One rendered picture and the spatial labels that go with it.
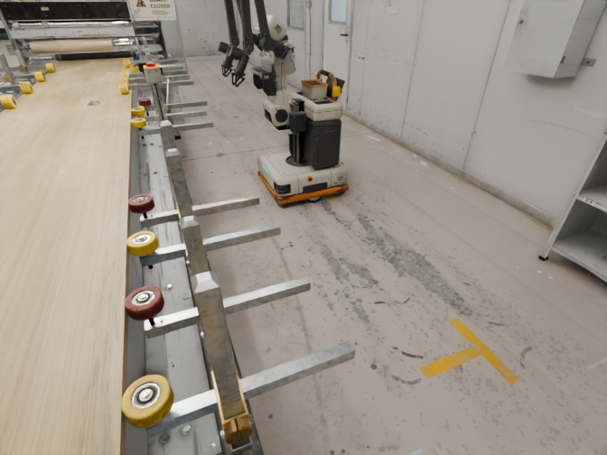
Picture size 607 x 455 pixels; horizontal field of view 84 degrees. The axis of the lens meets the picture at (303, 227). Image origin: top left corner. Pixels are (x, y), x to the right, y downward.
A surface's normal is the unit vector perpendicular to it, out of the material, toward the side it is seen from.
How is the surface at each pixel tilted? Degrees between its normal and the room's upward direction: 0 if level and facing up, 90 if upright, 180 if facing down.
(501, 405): 0
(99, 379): 0
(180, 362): 0
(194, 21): 90
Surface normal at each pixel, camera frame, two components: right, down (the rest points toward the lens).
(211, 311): 0.38, 0.52
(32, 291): 0.00, -0.83
